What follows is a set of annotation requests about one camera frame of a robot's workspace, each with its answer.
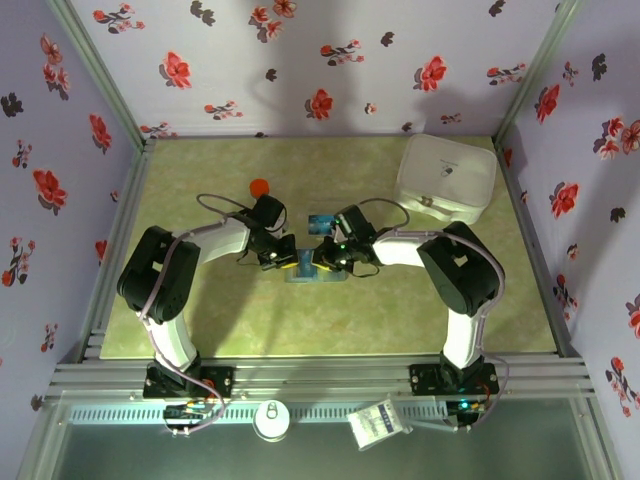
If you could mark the aluminium front frame rail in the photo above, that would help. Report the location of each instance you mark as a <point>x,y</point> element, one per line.
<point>320,377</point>

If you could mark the aluminium frame post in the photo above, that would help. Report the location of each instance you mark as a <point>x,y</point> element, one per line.
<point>94,60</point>
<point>540,60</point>

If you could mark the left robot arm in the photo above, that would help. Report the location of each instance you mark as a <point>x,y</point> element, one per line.
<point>160,270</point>

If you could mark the red-capped orange pill bottle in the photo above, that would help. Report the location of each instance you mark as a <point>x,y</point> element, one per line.
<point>259,186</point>

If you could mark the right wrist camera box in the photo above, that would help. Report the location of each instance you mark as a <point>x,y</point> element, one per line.
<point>337,231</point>

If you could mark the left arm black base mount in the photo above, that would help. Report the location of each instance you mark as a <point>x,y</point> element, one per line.
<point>215,382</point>

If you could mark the aluminium side rail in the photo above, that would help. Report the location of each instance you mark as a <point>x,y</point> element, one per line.
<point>129,200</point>
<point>520,200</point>

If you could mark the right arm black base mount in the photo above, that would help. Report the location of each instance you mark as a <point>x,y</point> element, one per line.
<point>425,380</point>

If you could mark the grey-green card holder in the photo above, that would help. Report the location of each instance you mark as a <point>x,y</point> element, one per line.
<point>305,277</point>

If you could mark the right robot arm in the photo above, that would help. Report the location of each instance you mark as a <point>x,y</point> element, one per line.
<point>460,275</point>

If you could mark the white medicine box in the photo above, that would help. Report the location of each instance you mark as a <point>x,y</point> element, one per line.
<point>445,172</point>

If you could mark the white label tag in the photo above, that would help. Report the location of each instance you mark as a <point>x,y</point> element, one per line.
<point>376,425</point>

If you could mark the silver tin can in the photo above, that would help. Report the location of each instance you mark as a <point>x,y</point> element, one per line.
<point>272,421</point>

